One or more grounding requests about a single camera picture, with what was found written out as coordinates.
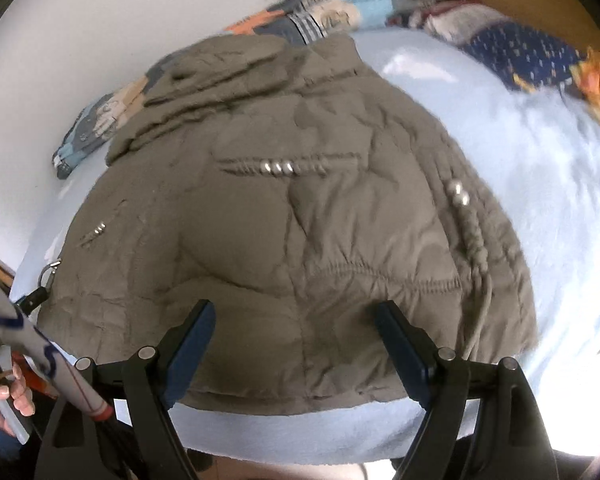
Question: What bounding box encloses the white handheld gripper handle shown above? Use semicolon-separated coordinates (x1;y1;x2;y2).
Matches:
0;289;117;438

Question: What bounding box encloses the person's left hand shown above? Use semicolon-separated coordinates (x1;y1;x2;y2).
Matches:
0;364;35;437

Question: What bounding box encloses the navy patterned pillow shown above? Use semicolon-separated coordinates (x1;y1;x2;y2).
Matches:
386;0;600;139

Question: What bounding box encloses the rolled patterned quilt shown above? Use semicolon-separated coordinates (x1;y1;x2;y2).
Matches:
52;0;455;180

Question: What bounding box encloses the light blue bed sheet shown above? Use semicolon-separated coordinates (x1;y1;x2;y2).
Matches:
8;27;600;466

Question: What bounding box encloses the metal key ring clip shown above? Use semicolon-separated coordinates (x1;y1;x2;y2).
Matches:
16;259;61;315

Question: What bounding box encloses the olive green hooded puffer jacket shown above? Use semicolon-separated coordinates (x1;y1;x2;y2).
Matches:
38;36;538;416

